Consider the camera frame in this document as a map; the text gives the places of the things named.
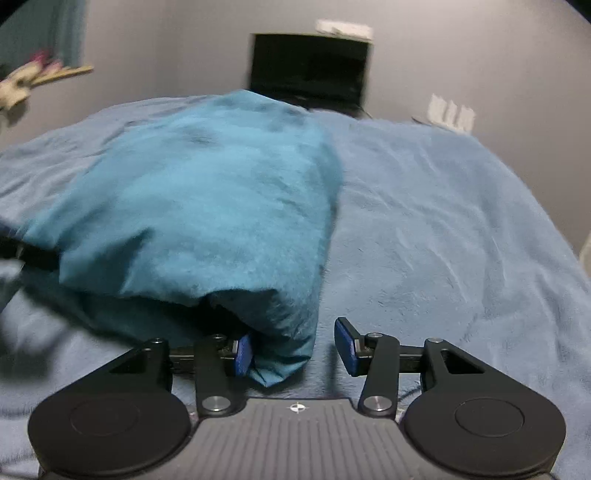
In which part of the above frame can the teal hooded sweatshirt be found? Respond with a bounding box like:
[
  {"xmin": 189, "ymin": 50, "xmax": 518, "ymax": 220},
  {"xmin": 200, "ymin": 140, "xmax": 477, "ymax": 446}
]
[{"xmin": 16, "ymin": 91, "xmax": 342, "ymax": 387}]

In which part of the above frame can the blue bed blanket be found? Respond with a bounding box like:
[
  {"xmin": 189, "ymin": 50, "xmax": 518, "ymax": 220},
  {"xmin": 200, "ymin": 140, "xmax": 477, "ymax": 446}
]
[{"xmin": 1, "ymin": 97, "xmax": 590, "ymax": 479}]

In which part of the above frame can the white wifi router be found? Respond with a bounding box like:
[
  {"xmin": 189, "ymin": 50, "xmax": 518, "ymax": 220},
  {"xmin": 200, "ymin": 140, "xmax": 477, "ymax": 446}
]
[{"xmin": 412, "ymin": 94, "xmax": 476, "ymax": 135}]

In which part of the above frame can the black flat screen television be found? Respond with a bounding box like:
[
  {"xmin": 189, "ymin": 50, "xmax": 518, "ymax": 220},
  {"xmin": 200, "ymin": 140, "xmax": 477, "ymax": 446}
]
[{"xmin": 249, "ymin": 33, "xmax": 373, "ymax": 117}]

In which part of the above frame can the wooden window sill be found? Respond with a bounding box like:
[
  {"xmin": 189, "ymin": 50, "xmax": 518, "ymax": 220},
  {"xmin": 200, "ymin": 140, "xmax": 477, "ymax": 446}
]
[{"xmin": 30, "ymin": 65, "xmax": 94, "ymax": 88}]

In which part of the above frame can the plush toy on sill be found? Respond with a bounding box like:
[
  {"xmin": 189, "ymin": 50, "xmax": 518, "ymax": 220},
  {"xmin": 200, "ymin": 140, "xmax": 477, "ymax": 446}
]
[{"xmin": 1, "ymin": 51, "xmax": 63, "ymax": 124}]

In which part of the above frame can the blue window curtain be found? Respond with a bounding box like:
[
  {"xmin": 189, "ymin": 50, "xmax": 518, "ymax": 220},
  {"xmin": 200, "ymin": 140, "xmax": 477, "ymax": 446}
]
[{"xmin": 1, "ymin": 1, "xmax": 87, "ymax": 69}]

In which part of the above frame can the white wall power strip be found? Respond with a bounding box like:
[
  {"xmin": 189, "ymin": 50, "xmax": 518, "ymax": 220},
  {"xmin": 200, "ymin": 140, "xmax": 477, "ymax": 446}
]
[{"xmin": 315, "ymin": 19, "xmax": 374, "ymax": 41}]

